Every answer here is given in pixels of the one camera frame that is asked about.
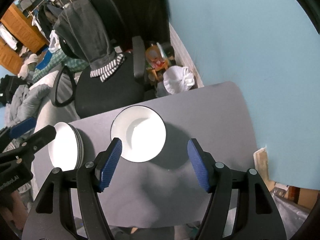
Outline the green checkered cloth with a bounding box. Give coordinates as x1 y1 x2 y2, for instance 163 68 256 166
32 49 89 83

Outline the dark grey sweater on chair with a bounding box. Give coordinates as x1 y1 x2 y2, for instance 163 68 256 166
54 0 125 82

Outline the large white bowl black rim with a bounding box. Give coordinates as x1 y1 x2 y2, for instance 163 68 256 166
110 105 167 163

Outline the person's left hand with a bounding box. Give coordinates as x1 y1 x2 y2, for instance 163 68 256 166
1 191 28 231

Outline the black office chair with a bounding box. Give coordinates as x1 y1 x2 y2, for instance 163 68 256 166
52 1 145 118

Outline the grey bed duvet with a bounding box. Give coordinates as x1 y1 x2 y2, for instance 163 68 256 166
4 64 81 193

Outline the wooden wardrobe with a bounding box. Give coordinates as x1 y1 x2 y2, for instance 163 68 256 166
1 3 49 75

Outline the white plastic bag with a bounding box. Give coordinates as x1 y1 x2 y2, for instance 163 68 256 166
163 66 195 95

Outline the cardboard box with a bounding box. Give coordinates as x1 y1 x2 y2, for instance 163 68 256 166
286 186 319 210

